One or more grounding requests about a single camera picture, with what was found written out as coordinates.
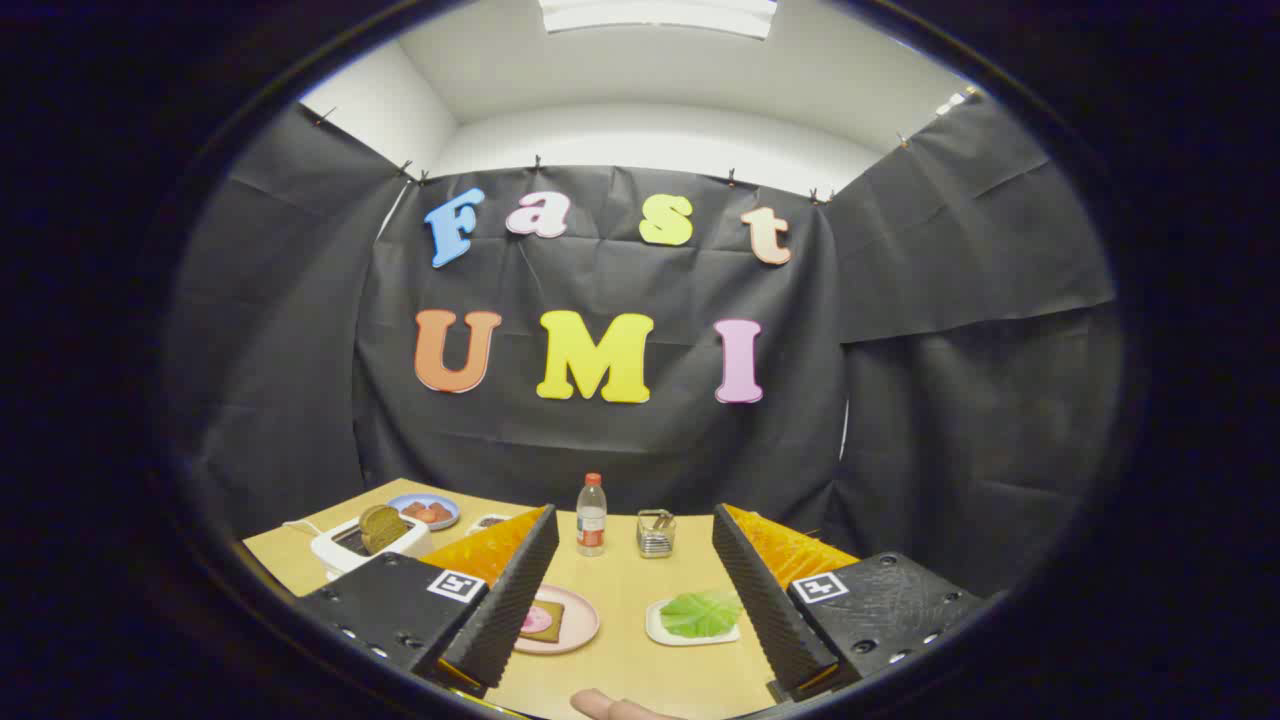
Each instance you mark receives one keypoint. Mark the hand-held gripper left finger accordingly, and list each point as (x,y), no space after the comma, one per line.
(510,600)

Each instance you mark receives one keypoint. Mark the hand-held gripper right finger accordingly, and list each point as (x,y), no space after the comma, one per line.
(760,610)

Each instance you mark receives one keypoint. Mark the green lettuce leaf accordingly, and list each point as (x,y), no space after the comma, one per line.
(700,613)

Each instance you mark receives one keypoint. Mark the brown toast slice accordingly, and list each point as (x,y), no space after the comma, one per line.
(382,530)

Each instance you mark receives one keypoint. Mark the pink ham slice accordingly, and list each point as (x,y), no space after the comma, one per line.
(537,620)

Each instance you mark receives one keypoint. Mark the bread slice under ham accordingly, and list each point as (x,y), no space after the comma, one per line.
(556,614)

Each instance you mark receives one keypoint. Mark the pink plate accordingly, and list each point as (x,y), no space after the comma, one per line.
(582,625)

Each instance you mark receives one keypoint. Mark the white divided seed tray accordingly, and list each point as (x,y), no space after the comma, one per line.
(490,521)

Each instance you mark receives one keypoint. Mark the small white square dish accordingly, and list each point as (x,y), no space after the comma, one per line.
(656,628)

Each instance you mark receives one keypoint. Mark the brown meat piece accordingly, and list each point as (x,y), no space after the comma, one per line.
(412,511)
(440,514)

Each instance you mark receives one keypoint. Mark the clear water bottle red cap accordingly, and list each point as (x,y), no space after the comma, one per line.
(591,520)

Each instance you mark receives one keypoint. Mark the blue plate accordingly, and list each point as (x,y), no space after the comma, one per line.
(394,510)

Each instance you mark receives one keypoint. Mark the white toaster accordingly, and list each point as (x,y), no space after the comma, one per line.
(325,556)

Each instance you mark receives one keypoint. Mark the small ceiling light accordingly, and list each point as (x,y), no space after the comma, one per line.
(955,101)

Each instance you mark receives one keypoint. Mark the large ceiling light panel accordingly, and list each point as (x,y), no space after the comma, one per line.
(660,15)

